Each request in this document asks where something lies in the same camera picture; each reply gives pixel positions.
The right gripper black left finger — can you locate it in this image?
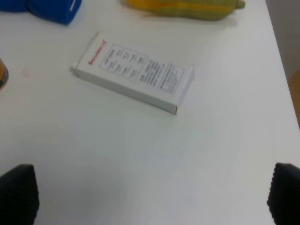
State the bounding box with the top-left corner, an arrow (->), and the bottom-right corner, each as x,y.
0,164 -> 40,225

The yellow green corn toy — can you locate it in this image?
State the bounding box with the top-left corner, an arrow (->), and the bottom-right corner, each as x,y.
121,0 -> 246,21

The white printed carton box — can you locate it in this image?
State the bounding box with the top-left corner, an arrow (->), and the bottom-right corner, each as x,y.
71,32 -> 195,114

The orange can edge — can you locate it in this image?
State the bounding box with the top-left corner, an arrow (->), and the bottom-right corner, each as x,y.
0,59 -> 9,89

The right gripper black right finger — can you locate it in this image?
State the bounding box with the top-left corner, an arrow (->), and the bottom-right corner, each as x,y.
267,163 -> 300,225

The blue fabric object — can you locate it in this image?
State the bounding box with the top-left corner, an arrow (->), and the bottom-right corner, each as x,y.
0,0 -> 82,25

